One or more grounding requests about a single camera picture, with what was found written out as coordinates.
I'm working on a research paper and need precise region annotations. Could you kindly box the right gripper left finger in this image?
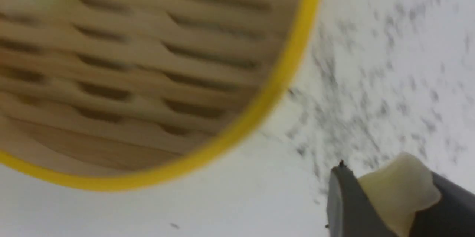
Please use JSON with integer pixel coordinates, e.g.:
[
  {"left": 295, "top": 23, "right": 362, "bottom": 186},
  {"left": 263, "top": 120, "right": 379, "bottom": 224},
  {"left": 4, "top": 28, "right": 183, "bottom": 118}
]
[{"left": 326, "top": 160, "right": 395, "bottom": 237}]

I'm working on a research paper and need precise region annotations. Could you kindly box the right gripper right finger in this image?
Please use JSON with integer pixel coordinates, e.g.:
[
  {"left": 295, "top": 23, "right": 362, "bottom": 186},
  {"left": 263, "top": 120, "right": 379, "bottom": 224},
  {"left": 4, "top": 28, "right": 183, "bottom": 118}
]
[{"left": 408, "top": 172, "right": 475, "bottom": 237}]

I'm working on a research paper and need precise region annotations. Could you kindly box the bamboo steamer tray yellow rim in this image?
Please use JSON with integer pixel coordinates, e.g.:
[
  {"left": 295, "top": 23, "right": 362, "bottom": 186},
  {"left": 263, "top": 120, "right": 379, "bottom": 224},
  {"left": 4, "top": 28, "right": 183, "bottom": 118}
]
[{"left": 0, "top": 0, "right": 320, "bottom": 191}]

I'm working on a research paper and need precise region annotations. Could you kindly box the pale green dumpling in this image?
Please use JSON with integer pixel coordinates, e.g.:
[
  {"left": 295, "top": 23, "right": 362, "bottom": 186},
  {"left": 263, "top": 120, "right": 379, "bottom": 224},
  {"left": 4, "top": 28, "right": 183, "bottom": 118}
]
[{"left": 358, "top": 152, "right": 442, "bottom": 237}]

